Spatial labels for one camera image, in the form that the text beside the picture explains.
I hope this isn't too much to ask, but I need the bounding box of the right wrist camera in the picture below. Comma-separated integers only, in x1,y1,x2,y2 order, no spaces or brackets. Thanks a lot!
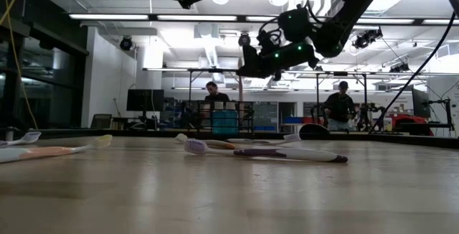
278,6,313,45

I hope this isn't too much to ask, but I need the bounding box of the person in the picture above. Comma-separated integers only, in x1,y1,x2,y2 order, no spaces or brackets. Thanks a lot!
203,80,232,103
323,80,358,132

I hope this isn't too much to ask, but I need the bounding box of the black wire toothbrush caddy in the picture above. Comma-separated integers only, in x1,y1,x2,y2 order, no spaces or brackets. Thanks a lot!
195,100,256,138

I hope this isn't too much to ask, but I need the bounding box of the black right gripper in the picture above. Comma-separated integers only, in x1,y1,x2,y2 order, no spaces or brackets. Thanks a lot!
235,42,321,82

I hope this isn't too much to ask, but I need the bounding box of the red bin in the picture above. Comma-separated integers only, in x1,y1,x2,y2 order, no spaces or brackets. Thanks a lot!
389,113,435,136

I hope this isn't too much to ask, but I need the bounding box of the black computer monitor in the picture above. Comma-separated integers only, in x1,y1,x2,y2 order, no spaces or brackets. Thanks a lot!
126,88,165,113
411,88,432,118

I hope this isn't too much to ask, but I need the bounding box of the yellow hanging cable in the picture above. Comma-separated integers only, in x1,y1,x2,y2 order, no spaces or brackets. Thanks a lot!
0,0,39,131

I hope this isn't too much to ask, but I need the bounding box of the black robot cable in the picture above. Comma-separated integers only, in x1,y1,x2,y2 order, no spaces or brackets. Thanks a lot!
368,11,459,134

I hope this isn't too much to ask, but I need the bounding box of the purple and white toothbrush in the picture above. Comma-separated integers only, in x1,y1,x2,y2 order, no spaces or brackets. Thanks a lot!
183,138,349,164
0,131,43,147
226,132,302,146

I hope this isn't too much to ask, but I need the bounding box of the black aluminium table frame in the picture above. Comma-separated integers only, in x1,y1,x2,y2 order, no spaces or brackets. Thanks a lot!
0,128,459,149

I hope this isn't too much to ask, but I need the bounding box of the black chair back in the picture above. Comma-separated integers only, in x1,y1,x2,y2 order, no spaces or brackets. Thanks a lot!
90,113,113,131

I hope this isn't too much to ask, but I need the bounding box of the black workstation frame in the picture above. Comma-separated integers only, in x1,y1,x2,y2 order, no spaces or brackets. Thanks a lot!
186,67,369,134

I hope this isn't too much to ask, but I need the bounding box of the black overhead rig beam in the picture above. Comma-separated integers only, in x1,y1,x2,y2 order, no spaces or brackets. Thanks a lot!
67,13,459,26

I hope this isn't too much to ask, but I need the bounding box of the black ceiling cable reel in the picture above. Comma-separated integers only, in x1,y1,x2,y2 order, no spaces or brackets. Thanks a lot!
237,32,252,48
119,35,133,52

